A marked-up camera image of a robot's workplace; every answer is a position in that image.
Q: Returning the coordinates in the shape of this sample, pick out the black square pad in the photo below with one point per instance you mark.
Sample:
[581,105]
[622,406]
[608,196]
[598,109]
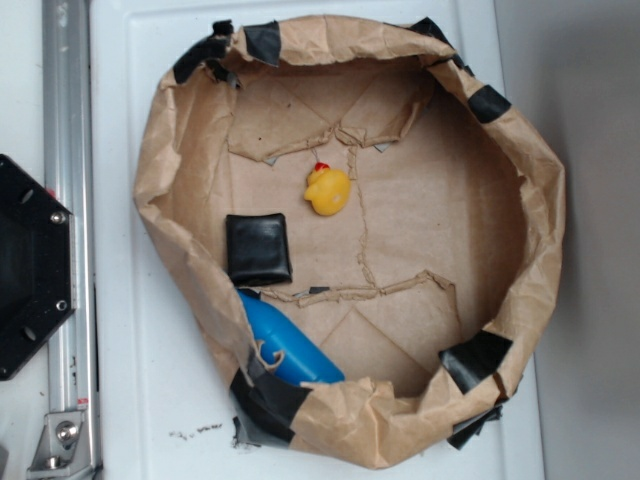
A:
[258,250]

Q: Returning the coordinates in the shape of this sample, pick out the brown paper bag bin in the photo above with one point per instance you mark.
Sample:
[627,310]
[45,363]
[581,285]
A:
[429,290]

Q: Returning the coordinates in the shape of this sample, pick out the blue plastic bottle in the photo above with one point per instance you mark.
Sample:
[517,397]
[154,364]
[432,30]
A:
[282,345]

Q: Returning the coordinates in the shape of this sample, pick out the aluminium extrusion rail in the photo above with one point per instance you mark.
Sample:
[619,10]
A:
[70,442]

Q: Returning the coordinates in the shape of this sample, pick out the yellow rubber duck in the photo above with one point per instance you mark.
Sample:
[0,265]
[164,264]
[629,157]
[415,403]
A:
[328,189]

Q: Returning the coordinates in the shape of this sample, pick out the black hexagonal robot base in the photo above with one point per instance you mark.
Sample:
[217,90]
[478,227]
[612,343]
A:
[36,272]

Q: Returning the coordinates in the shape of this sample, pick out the white tray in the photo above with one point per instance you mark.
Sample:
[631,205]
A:
[165,412]

